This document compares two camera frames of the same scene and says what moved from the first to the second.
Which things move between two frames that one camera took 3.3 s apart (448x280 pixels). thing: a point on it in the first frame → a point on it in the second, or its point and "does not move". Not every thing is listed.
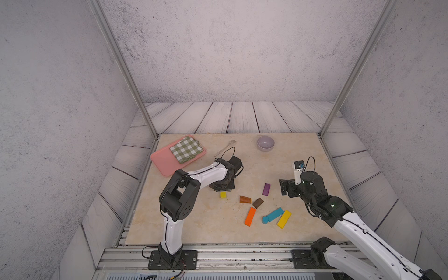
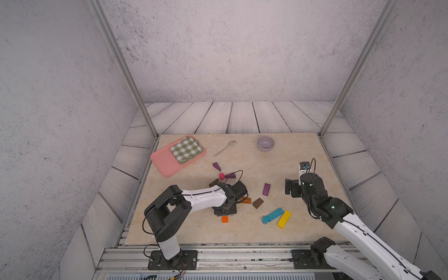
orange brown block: x=244 y=199 does not move
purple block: x=266 y=188 does not move
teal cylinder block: x=272 y=216 does not move
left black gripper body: x=225 y=186 → x=231 y=210
